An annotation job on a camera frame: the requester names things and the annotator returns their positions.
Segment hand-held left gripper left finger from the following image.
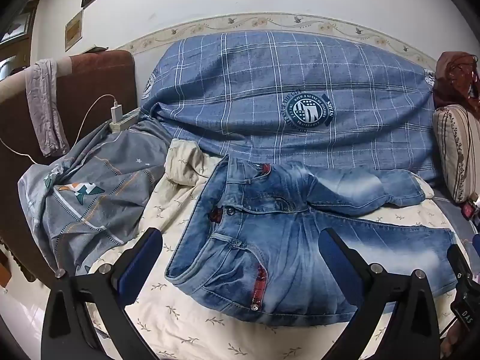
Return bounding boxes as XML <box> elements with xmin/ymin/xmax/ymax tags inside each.
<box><xmin>41</xmin><ymin>227</ymin><xmax>164</xmax><ymax>360</ymax></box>

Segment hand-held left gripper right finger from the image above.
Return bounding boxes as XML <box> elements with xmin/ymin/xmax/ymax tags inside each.
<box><xmin>318</xmin><ymin>227</ymin><xmax>440</xmax><ymax>360</ymax></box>

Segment blue denim pants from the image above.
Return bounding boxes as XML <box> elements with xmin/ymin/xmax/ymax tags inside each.
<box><xmin>165</xmin><ymin>154</ymin><xmax>458</xmax><ymax>327</ymax></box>

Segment person's right hand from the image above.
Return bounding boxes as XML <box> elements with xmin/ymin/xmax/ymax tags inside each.
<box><xmin>440</xmin><ymin>320</ymin><xmax>461</xmax><ymax>360</ymax></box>

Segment small pink-red item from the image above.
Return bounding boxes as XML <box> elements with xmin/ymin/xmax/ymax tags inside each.
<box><xmin>460</xmin><ymin>200</ymin><xmax>479</xmax><ymax>220</ymax></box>

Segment cream leaf-print bed sheet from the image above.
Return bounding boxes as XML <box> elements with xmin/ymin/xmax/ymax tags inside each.
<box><xmin>86</xmin><ymin>139</ymin><xmax>477</xmax><ymax>360</ymax></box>

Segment striped cushion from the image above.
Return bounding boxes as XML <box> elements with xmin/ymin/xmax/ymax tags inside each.
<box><xmin>432</xmin><ymin>103</ymin><xmax>480</xmax><ymax>205</ymax></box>

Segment grey patterned quilt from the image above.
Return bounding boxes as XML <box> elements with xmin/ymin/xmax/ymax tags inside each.
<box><xmin>18</xmin><ymin>118</ymin><xmax>173</xmax><ymax>276</ymax></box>

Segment white power strip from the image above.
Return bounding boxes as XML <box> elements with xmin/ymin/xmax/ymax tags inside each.
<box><xmin>109</xmin><ymin>108</ymin><xmax>141</xmax><ymax>133</ymax></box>

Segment red-brown plastic bag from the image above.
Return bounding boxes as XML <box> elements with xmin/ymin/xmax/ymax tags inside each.
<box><xmin>433</xmin><ymin>50</ymin><xmax>480</xmax><ymax>115</ymax></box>

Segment grey hanging cloth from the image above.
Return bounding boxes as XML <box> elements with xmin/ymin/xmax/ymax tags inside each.
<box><xmin>24</xmin><ymin>58</ymin><xmax>71</xmax><ymax>157</ymax></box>

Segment brown sofa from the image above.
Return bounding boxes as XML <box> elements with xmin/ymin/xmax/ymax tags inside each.
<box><xmin>0</xmin><ymin>50</ymin><xmax>139</xmax><ymax>282</ymax></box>

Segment blue plaid quilt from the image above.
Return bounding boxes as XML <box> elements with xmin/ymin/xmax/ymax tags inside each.
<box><xmin>140</xmin><ymin>30</ymin><xmax>443</xmax><ymax>186</ymax></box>

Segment small framed plaque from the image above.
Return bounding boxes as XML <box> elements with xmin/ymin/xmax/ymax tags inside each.
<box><xmin>64</xmin><ymin>8</ymin><xmax>84</xmax><ymax>52</ymax></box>

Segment wooden door with glass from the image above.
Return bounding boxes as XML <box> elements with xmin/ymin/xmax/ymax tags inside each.
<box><xmin>0</xmin><ymin>0</ymin><xmax>40</xmax><ymax>83</ymax></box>

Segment white charging cable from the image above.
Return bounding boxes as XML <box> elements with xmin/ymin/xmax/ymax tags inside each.
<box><xmin>0</xmin><ymin>95</ymin><xmax>118</xmax><ymax>166</ymax></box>

